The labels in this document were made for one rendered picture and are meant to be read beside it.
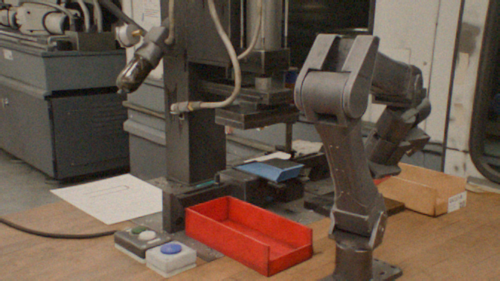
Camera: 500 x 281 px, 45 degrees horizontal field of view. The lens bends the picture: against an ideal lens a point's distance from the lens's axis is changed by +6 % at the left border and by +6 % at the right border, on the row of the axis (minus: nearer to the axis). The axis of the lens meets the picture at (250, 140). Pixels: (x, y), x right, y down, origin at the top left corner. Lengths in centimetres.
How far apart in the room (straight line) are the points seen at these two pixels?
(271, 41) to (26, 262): 66
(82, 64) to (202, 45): 303
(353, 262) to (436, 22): 95
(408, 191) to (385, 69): 51
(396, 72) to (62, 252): 71
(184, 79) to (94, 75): 298
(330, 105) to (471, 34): 89
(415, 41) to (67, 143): 309
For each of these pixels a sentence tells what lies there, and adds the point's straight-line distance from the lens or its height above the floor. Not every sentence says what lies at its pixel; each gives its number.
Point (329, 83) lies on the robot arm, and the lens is 84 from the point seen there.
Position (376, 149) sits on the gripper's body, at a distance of 112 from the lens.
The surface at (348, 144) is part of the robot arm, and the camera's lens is 89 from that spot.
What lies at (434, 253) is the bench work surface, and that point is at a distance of 123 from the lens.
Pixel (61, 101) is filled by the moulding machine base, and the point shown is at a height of 63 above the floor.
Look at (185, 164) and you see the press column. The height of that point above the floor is 96.
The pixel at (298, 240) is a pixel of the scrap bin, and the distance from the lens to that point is 115.
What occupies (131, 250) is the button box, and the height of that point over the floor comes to 91.
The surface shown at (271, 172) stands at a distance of 136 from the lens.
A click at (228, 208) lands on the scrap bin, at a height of 93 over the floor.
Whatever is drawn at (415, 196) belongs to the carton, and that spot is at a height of 94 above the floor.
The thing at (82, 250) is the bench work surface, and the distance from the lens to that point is 122.
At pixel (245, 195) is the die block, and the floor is 95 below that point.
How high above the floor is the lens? 139
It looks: 14 degrees down
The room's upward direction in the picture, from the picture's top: straight up
